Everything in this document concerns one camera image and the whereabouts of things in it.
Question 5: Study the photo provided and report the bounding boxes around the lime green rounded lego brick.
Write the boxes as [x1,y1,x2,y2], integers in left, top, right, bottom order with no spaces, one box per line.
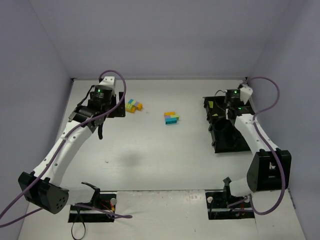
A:
[125,103,137,113]

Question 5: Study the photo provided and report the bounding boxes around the yellow small lego brick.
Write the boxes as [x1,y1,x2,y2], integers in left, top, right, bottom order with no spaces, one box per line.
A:
[134,102,143,111]

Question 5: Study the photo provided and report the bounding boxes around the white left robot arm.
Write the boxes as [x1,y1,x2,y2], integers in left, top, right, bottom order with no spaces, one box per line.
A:
[18,76,125,214]

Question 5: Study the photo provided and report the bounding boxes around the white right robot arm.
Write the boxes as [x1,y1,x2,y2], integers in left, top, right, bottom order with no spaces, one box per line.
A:
[224,85,292,197]

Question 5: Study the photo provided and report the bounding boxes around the teal purple lego stack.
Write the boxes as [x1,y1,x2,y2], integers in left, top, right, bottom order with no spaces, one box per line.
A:
[128,99,141,108]

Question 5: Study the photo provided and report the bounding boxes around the multicolor lego cluster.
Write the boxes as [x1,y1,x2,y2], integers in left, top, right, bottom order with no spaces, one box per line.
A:
[163,111,180,125]

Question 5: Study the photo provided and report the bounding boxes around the black four-compartment sorting bin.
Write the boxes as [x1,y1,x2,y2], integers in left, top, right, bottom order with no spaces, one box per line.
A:
[203,96,250,154]

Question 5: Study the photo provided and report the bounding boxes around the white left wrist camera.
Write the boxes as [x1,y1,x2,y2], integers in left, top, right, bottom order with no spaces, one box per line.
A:
[98,76,116,89]

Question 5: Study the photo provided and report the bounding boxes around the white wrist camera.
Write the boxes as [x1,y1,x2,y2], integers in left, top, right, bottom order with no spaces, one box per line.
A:
[98,76,116,89]
[238,84,253,105]

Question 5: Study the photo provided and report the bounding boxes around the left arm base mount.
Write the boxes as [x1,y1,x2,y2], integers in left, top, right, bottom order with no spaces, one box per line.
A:
[68,182,117,224]

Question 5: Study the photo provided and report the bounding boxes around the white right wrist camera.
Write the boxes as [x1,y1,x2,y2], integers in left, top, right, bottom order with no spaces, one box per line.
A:
[238,84,253,105]

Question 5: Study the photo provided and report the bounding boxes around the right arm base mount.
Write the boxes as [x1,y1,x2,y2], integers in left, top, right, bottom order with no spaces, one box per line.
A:
[205,190,255,221]

